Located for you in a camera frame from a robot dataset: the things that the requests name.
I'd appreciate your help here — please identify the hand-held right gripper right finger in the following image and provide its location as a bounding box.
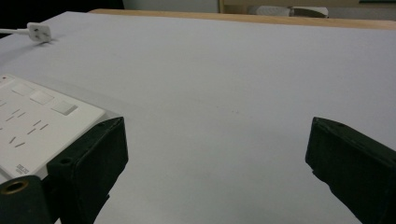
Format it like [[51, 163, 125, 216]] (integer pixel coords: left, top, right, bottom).
[[304, 117, 396, 224]]

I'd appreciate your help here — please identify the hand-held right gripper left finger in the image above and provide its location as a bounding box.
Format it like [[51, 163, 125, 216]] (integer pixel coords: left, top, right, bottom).
[[46, 116, 129, 224]]

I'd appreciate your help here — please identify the white power strip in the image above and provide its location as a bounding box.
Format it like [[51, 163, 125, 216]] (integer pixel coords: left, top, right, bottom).
[[0, 74, 107, 185]]

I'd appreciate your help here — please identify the white power plug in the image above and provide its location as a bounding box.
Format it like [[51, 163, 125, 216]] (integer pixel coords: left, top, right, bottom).
[[26, 21, 52, 44]]

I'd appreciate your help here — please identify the white power cable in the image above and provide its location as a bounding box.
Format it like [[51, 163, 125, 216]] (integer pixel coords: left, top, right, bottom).
[[0, 28, 30, 35]]

